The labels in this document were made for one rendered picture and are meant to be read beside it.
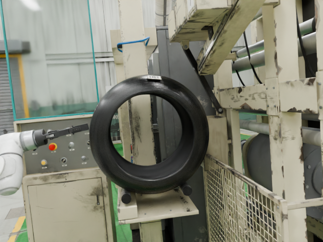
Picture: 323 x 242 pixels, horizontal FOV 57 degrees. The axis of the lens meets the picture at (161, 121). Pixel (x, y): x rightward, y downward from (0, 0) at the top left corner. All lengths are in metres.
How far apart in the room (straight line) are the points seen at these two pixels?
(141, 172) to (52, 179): 0.72
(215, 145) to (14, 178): 1.02
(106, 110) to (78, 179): 0.88
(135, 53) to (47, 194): 1.09
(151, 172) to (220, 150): 0.41
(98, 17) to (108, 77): 2.03
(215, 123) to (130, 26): 0.71
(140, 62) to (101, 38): 8.96
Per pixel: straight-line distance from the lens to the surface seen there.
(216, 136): 1.70
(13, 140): 1.46
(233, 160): 1.78
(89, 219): 2.15
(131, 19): 1.74
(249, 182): 1.17
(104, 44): 10.59
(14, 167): 1.38
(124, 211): 1.39
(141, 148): 1.70
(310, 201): 1.05
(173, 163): 1.62
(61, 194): 2.12
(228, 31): 1.28
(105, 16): 10.83
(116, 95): 1.30
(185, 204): 1.52
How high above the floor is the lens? 1.34
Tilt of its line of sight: 4 degrees down
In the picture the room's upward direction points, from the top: 5 degrees counter-clockwise
